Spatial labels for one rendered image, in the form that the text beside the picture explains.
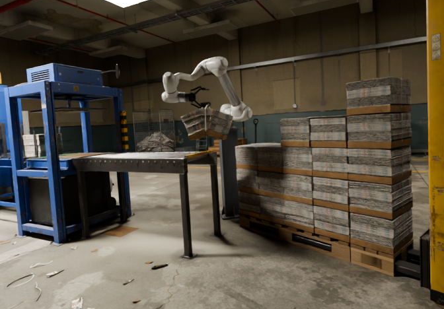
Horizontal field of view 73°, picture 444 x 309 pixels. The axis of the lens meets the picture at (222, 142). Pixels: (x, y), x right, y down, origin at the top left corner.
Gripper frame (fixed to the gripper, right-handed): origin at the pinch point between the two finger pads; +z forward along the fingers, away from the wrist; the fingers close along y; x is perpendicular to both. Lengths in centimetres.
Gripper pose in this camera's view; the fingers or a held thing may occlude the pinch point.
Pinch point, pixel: (207, 97)
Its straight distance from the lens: 267.3
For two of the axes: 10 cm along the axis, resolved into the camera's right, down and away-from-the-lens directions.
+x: -1.2, 0.9, -9.9
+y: -0.1, 10.0, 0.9
